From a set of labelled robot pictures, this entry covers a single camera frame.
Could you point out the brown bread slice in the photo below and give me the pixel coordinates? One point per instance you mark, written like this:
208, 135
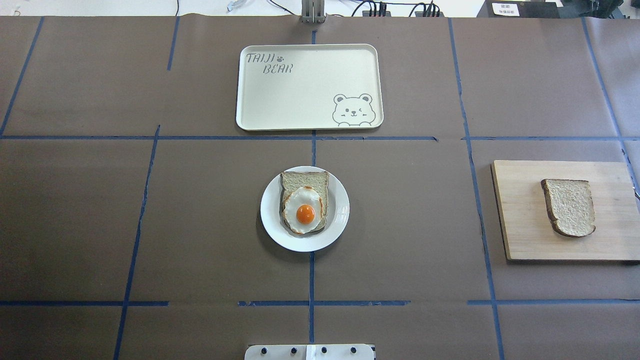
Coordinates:
569, 206

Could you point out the bread slice under egg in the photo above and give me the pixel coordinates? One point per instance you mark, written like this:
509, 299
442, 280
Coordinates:
319, 181

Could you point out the fried egg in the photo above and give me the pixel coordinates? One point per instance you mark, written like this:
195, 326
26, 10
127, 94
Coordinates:
302, 210

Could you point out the cream bear serving tray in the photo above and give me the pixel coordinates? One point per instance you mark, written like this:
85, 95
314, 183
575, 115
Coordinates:
309, 87

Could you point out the black power strip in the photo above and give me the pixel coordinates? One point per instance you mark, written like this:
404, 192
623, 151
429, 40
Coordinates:
383, 9

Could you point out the wooden cutting board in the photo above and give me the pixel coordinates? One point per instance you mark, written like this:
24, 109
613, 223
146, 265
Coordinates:
528, 233

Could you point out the black box with label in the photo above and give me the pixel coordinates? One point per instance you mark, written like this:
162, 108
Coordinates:
518, 9

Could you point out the aluminium camera post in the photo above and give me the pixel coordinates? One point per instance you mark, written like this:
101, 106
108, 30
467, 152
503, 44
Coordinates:
313, 12

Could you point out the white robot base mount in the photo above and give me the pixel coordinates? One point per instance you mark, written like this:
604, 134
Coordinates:
348, 351

